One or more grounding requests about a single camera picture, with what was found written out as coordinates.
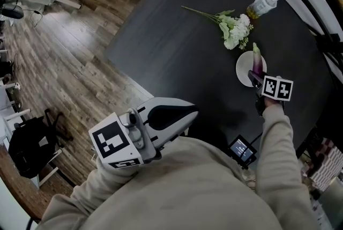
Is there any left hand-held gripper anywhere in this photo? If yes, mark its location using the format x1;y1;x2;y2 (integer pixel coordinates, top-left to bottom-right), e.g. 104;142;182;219
88;97;199;169

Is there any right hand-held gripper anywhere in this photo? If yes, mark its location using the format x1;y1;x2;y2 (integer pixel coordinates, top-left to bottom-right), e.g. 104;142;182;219
248;70;294;117

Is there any purple eggplant with green stem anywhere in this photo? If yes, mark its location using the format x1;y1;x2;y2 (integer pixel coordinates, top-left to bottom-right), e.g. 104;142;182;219
250;42;265;78

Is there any person's right forearm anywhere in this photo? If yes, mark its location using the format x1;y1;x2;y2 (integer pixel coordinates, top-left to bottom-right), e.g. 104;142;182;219
254;99;303;192

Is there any person's left forearm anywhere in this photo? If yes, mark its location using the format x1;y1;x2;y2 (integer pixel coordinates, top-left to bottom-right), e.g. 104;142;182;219
72;156;140;197

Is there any black table top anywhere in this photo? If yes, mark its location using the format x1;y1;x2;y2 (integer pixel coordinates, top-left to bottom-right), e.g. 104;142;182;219
104;0;343;154

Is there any white round coaster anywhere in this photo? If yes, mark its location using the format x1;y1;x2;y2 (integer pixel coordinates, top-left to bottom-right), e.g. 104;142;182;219
235;51;268;88

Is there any white artificial flower bouquet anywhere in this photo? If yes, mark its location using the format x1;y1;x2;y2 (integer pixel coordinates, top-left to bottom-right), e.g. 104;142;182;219
181;5;254;50

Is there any small black screen device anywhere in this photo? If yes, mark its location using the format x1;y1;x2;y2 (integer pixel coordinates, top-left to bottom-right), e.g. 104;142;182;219
227;135;257;167

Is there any person's beige sweatshirt torso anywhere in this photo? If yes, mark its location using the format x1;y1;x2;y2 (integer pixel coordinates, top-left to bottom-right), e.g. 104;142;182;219
36;136;319;230

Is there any clear plastic bottle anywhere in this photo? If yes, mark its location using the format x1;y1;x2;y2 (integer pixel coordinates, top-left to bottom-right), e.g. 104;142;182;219
246;0;281;20

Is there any white chair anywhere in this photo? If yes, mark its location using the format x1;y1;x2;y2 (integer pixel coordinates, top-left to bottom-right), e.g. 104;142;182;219
37;148;64;187

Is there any black backpack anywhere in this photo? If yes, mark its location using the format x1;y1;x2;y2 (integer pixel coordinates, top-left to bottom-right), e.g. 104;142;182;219
8;116;58;179

